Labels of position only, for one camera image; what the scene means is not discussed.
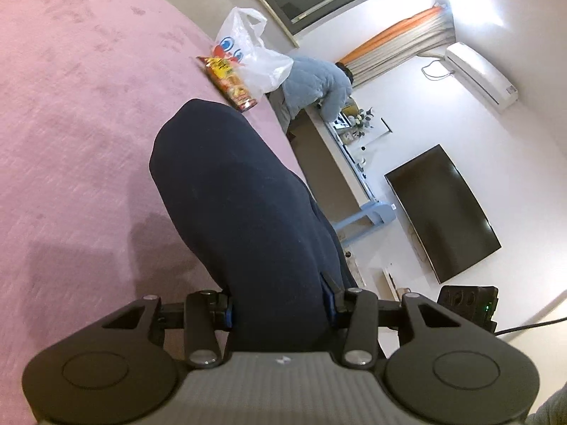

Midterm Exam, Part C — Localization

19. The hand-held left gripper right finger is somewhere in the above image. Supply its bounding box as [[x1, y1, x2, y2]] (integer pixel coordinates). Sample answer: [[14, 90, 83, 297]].
[[321, 273, 462, 368]]

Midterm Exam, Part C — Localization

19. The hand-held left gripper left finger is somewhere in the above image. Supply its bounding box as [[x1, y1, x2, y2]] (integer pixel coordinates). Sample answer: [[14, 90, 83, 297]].
[[103, 290, 235, 368]]

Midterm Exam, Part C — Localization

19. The black hoodie with white stripes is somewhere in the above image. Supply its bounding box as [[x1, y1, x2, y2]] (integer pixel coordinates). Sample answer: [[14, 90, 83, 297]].
[[149, 98, 360, 354]]

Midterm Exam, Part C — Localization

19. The person's right forearm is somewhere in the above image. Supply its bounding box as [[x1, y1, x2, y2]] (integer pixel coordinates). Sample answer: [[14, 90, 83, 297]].
[[525, 383, 567, 425]]

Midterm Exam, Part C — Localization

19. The light blue stool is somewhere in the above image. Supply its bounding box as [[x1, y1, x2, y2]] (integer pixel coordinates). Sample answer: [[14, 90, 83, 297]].
[[334, 200, 396, 246]]

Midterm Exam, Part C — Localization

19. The black flat television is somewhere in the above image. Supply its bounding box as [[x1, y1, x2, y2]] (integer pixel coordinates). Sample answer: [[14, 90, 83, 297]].
[[383, 144, 502, 285]]

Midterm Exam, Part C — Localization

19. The long white desk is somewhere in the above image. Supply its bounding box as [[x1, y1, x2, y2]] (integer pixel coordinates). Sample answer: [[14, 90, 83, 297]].
[[287, 108, 382, 231]]

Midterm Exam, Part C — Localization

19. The flower vase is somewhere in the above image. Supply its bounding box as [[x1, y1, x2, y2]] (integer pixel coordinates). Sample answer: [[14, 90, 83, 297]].
[[348, 107, 376, 140]]

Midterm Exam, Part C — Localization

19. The white air conditioner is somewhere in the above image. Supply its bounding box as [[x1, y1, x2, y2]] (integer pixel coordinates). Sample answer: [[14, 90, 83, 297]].
[[444, 42, 519, 111]]

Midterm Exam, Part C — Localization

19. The purple quilted bedspread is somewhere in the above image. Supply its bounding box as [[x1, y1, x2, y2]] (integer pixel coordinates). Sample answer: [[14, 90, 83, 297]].
[[0, 0, 311, 412]]

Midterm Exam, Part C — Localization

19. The red yellow snack packet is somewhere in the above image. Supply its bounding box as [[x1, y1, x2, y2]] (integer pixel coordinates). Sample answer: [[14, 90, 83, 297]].
[[196, 55, 258, 113]]

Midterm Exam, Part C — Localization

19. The white plastic bag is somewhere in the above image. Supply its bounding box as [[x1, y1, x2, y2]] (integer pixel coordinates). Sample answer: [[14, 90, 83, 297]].
[[212, 7, 295, 96]]

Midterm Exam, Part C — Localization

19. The orange and beige curtain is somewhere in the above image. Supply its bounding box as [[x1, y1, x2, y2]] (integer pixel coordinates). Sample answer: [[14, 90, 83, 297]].
[[337, 4, 458, 89]]

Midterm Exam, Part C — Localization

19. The black cable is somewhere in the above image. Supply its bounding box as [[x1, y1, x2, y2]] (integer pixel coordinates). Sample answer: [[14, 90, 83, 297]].
[[494, 317, 567, 336]]

